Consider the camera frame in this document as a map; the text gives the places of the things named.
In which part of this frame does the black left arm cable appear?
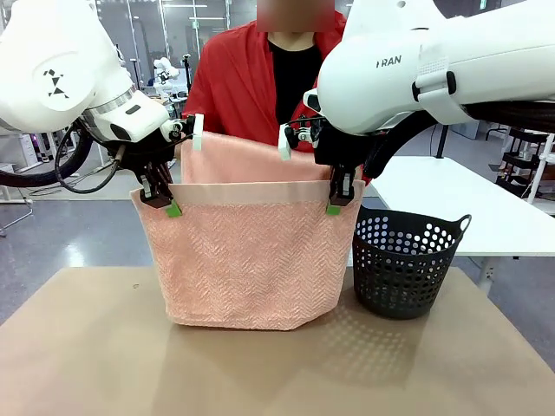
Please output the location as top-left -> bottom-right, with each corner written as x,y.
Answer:
0,120 -> 127,195

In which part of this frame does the white rack frame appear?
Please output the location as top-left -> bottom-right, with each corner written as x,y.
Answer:
526,132 -> 555,205

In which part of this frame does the pink towel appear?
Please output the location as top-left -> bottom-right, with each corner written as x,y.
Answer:
129,129 -> 368,333

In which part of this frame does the dark perforated plastic basket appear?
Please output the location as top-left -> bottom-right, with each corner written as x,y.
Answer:
351,205 -> 473,322

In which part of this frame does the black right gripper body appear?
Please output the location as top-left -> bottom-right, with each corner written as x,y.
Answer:
312,125 -> 370,170

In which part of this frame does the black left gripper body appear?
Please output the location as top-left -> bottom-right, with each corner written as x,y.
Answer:
114,133 -> 177,175

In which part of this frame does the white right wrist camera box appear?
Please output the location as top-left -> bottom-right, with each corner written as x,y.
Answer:
277,124 -> 293,162

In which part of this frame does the black utility cart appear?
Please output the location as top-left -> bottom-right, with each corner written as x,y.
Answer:
496,127 -> 555,194

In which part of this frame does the black right arm cable sleeve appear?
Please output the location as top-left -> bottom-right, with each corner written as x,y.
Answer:
362,100 -> 555,181

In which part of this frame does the person in red jacket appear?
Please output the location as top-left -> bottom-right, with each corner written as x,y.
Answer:
182,9 -> 375,188

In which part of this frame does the black camera tripod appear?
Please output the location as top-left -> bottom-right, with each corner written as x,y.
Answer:
180,54 -> 194,119

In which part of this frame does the large white table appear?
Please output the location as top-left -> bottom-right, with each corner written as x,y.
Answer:
369,154 -> 555,296

